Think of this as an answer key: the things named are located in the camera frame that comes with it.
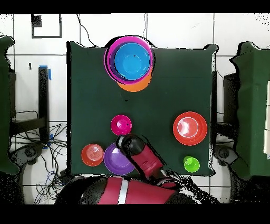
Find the dark green tablecloth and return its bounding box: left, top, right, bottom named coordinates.
left=66, top=41, right=219, bottom=177

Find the green cloth side table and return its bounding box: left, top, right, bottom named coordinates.
left=229, top=41, right=270, bottom=180
left=0, top=34, right=21, bottom=176

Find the blue tape strip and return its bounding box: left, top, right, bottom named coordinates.
left=38, top=64, right=52, bottom=81

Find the small red-orange bowl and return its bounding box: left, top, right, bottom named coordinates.
left=81, top=143, right=105, bottom=167

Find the small crimson bowl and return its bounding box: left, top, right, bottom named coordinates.
left=110, top=114, right=133, bottom=136

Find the green cup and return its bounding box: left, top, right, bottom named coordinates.
left=182, top=155, right=200, bottom=173

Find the tangle of cables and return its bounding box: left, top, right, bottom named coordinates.
left=9, top=110, right=68, bottom=204

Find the pink bowl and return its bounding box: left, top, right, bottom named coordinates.
left=103, top=35, right=153, bottom=85

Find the black bench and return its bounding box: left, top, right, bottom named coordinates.
left=9, top=66, right=50, bottom=144

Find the large red-orange bowl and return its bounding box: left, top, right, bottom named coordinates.
left=172, top=111, right=208, bottom=146

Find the black power brick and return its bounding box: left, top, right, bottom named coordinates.
left=59, top=169, right=75, bottom=185

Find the white box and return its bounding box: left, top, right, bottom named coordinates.
left=263, top=80, right=270, bottom=160

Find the blue bowl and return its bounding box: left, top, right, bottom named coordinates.
left=114, top=42, right=151, bottom=81

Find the purple bowl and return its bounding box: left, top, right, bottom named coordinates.
left=103, top=142, right=136, bottom=176
left=109, top=42, right=152, bottom=82

